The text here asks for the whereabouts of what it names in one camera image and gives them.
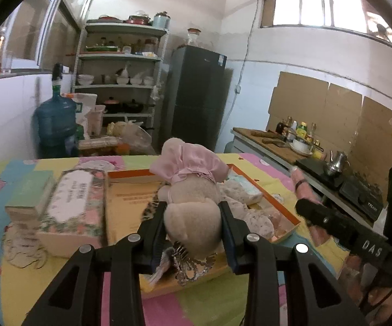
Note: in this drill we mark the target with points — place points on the white lace cloth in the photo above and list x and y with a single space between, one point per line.
256 220

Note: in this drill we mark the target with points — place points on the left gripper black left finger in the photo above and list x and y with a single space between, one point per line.
74 296

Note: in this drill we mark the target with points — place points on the yellow white snack bag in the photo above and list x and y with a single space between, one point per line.
166 263

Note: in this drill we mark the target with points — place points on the orange rimmed cardboard box tray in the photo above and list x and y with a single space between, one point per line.
128 194

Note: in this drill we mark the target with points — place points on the leopard print cloth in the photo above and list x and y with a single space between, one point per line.
150 210

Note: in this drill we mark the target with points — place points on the green white paper box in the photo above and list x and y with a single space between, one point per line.
30 196

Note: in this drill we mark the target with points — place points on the plastic bag of vegetables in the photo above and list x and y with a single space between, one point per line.
132 134

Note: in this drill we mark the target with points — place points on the kitchen counter with board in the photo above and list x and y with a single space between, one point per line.
275 153

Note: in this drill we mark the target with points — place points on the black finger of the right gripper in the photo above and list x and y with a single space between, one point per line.
337 225

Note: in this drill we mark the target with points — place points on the white bowl on counter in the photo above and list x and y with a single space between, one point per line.
301 147

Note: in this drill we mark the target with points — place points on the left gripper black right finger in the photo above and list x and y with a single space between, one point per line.
313 295

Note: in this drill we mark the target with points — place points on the high barred window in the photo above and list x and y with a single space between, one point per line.
358 17

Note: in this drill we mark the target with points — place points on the plush toy pink bonnet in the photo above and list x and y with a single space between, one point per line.
192 174

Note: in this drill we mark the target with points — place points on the small green tissue pack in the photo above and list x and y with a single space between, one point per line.
241 189

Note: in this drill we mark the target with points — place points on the teal canister on shelf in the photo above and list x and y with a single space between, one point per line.
161 20

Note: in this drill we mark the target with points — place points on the steel kettle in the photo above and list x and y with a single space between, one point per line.
336 163

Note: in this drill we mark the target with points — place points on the blue water jug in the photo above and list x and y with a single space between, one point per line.
56 122

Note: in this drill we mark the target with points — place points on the grey metal shelf rack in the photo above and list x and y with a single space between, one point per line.
122 64

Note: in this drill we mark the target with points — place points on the black refrigerator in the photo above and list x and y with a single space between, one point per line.
195 97

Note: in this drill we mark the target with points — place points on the glass jar on refrigerator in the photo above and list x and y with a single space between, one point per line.
193 36

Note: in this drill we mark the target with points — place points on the floral tissue box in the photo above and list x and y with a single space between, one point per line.
75 213

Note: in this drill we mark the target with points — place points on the white flour sack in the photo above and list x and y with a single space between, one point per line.
85 102

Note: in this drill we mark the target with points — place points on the sliding glass window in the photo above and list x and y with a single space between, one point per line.
37 35

